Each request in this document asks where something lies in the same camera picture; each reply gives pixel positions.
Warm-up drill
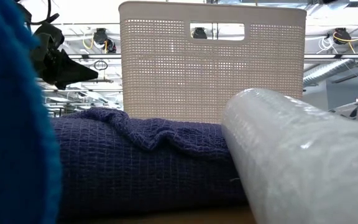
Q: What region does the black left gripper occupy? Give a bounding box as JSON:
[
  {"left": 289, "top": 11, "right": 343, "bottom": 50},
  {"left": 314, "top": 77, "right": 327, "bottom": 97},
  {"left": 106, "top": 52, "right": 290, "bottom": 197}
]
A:
[{"left": 31, "top": 23, "right": 99, "bottom": 91}]

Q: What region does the blue bandage roll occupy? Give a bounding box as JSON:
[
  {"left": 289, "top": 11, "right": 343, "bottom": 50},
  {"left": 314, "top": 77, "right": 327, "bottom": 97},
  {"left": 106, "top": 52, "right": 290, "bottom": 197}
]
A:
[{"left": 0, "top": 0, "right": 62, "bottom": 224}]

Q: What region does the navy bandage roll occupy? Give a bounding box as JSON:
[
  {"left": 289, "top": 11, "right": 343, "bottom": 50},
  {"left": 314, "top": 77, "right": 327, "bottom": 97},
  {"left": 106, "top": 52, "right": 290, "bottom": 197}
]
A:
[{"left": 50, "top": 107, "right": 249, "bottom": 220}]

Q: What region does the white plastic-wrapped gauze roll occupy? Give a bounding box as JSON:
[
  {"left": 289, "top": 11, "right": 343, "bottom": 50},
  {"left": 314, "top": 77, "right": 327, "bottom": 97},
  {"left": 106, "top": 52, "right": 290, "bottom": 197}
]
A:
[{"left": 221, "top": 88, "right": 358, "bottom": 224}]

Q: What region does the white perforated plastic basket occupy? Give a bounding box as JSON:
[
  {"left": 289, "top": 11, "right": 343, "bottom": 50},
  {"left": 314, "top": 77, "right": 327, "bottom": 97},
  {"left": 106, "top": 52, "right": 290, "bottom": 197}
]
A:
[{"left": 118, "top": 1, "right": 307, "bottom": 124}]

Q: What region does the grey ceiling pipe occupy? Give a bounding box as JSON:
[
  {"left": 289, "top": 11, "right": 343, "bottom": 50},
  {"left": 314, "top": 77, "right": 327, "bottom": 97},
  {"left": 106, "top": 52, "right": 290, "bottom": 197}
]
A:
[{"left": 67, "top": 53, "right": 358, "bottom": 62}]

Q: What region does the black ceiling cable reel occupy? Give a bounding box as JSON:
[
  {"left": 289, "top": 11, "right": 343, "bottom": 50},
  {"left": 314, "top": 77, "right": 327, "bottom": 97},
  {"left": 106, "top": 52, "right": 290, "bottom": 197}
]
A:
[
  {"left": 92, "top": 27, "right": 117, "bottom": 54},
  {"left": 333, "top": 27, "right": 351, "bottom": 45},
  {"left": 193, "top": 27, "right": 208, "bottom": 40}
]

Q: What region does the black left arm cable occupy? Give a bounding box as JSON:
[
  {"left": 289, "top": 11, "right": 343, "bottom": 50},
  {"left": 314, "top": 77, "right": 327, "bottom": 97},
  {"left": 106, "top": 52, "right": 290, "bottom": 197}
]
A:
[{"left": 23, "top": 0, "right": 60, "bottom": 26}]

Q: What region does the silver ventilation duct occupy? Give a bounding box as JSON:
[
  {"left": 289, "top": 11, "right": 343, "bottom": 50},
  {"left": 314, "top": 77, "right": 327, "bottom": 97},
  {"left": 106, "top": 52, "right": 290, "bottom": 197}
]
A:
[{"left": 302, "top": 46, "right": 358, "bottom": 88}]

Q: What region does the yellow hanging cord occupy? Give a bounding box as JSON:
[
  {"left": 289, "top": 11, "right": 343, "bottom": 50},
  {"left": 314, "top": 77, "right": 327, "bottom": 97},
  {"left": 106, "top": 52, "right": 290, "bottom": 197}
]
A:
[{"left": 333, "top": 26, "right": 358, "bottom": 80}]

